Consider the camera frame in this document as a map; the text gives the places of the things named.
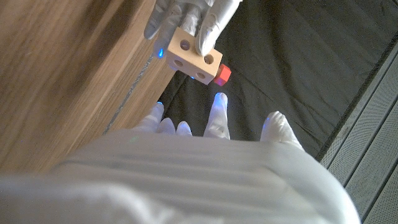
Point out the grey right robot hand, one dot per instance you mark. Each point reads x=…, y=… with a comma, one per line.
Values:
x=192, y=180

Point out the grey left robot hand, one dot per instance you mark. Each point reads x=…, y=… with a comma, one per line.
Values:
x=202, y=18

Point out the wooden block with holes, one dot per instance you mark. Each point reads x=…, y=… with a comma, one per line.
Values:
x=194, y=57

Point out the red-headed wooden screw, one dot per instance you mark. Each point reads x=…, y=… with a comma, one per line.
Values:
x=222, y=75

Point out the black backdrop curtain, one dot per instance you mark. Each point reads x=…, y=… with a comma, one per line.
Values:
x=280, y=62

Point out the grey tape outline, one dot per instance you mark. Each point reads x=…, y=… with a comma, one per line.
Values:
x=130, y=90

